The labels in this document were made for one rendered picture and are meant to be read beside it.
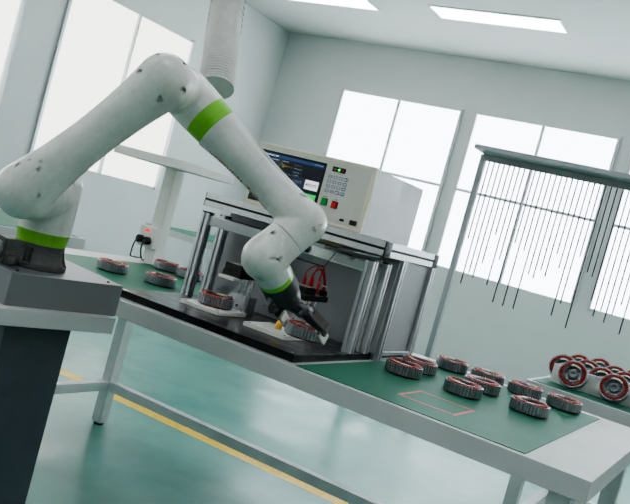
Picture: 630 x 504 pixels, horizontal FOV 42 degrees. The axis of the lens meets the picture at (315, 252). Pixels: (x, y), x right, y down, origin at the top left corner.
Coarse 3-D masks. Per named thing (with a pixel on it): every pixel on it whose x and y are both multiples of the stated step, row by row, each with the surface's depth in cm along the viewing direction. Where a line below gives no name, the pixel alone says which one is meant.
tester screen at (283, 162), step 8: (280, 160) 260; (288, 160) 259; (296, 160) 257; (280, 168) 260; (288, 168) 258; (296, 168) 257; (304, 168) 256; (312, 168) 254; (320, 168) 253; (288, 176) 258; (296, 176) 257; (304, 176) 255; (312, 176) 254; (320, 176) 252; (304, 192) 255; (312, 192) 253
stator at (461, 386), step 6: (450, 378) 232; (456, 378) 237; (444, 384) 233; (450, 384) 230; (456, 384) 229; (462, 384) 228; (468, 384) 236; (474, 384) 234; (450, 390) 229; (456, 390) 228; (462, 390) 228; (468, 390) 228; (474, 390) 228; (480, 390) 229; (462, 396) 228; (468, 396) 228; (474, 396) 229; (480, 396) 230
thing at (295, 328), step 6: (288, 324) 217; (294, 324) 216; (300, 324) 222; (306, 324) 223; (288, 330) 217; (294, 330) 215; (300, 330) 215; (306, 330) 214; (312, 330) 215; (294, 336) 216; (300, 336) 214; (306, 336) 215; (312, 336) 215; (312, 342) 216; (318, 342) 217
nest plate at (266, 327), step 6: (246, 324) 236; (252, 324) 235; (258, 324) 238; (264, 324) 241; (270, 324) 244; (258, 330) 234; (264, 330) 233; (270, 330) 233; (276, 330) 236; (282, 330) 239; (276, 336) 231; (282, 336) 230; (288, 336) 231
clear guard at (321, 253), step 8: (312, 248) 222; (320, 248) 222; (328, 248) 221; (336, 248) 221; (344, 248) 228; (304, 256) 220; (312, 256) 220; (320, 256) 219; (328, 256) 219; (376, 256) 242; (320, 264) 217
